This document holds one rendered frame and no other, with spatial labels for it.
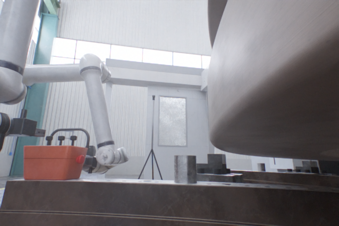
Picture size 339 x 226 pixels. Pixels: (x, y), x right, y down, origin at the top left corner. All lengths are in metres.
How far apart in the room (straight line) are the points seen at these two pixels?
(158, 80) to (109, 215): 3.42
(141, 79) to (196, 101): 1.22
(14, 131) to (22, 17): 0.36
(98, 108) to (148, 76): 2.94
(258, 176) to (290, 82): 2.40
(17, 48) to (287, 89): 0.73
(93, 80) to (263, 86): 0.97
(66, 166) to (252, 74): 0.70
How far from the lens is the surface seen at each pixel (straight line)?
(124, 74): 3.97
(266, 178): 2.62
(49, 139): 0.98
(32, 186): 0.91
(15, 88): 0.77
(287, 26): 0.29
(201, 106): 4.22
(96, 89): 1.15
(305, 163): 3.60
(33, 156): 0.92
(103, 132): 1.07
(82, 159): 0.88
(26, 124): 0.73
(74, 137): 0.92
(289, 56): 0.28
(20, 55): 0.80
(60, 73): 1.46
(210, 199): 0.69
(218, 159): 1.76
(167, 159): 3.85
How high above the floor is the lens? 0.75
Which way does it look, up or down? 14 degrees up
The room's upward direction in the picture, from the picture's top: 1 degrees clockwise
